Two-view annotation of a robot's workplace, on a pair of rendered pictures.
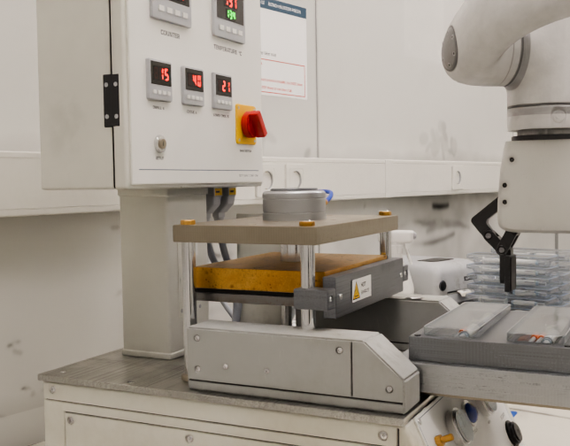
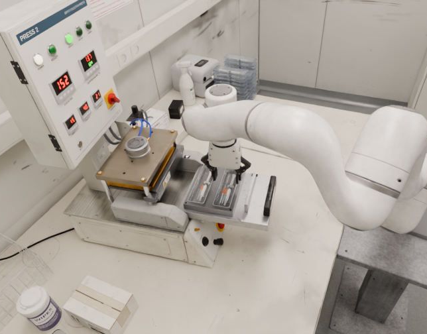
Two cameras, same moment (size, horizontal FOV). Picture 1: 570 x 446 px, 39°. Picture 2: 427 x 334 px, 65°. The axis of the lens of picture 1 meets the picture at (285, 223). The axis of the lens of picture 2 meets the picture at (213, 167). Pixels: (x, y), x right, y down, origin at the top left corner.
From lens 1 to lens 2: 0.66 m
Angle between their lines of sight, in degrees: 39
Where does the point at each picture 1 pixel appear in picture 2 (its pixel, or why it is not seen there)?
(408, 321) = (185, 164)
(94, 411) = (87, 222)
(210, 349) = (120, 212)
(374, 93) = not seen: outside the picture
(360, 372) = (169, 222)
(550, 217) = (225, 166)
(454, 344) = (197, 207)
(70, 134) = (42, 150)
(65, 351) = not seen: hidden behind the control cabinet
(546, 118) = (221, 143)
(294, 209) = (137, 155)
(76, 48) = (31, 123)
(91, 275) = not seen: hidden behind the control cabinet
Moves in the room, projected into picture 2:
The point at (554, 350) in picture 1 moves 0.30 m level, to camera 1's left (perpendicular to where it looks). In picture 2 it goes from (226, 211) to (130, 230)
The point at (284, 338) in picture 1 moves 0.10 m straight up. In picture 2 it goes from (143, 213) to (136, 191)
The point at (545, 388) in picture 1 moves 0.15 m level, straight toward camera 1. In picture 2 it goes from (224, 221) to (219, 262)
